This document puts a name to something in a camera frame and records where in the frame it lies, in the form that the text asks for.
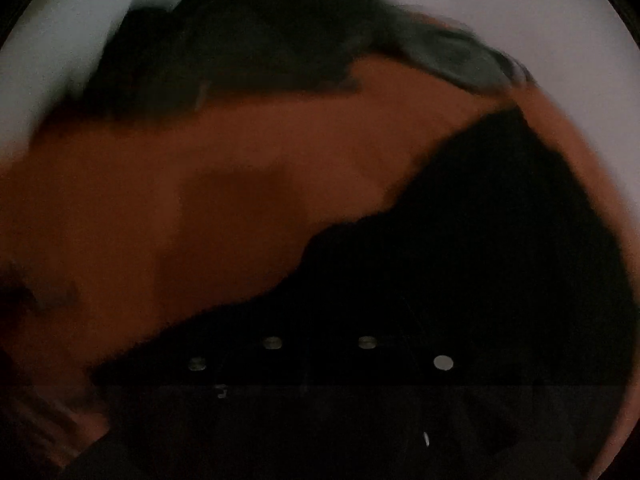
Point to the grey-green fleece garment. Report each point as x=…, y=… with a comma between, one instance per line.
x=455, y=54

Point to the dark jeans pile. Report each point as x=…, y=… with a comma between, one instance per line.
x=159, y=60

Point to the black sweatshirt with white logo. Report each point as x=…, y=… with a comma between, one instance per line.
x=481, y=328

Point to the orange fleece bed blanket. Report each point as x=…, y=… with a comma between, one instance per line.
x=113, y=232

